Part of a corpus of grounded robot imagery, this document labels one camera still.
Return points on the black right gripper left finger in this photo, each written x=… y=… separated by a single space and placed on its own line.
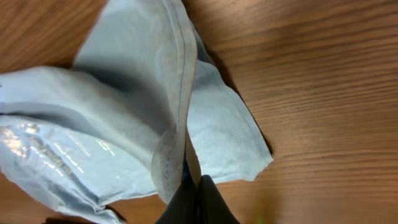
x=182 y=208

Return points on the light blue printed t-shirt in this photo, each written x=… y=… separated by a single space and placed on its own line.
x=142 y=99

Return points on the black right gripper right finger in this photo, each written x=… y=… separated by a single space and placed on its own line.
x=212 y=207

